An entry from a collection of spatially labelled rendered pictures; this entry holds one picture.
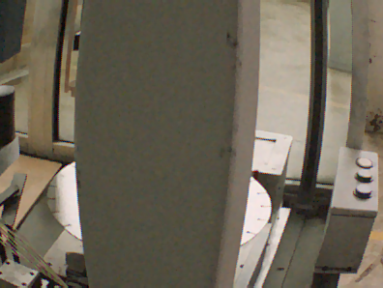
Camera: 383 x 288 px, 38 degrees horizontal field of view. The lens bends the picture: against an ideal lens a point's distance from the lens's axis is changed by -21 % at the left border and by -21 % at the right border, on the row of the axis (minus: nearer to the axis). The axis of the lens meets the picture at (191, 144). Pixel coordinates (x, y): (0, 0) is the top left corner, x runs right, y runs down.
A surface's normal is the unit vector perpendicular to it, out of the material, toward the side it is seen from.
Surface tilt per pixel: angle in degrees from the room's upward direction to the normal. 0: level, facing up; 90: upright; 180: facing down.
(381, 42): 90
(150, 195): 90
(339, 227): 90
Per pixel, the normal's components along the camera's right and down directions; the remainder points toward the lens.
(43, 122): -0.26, 0.37
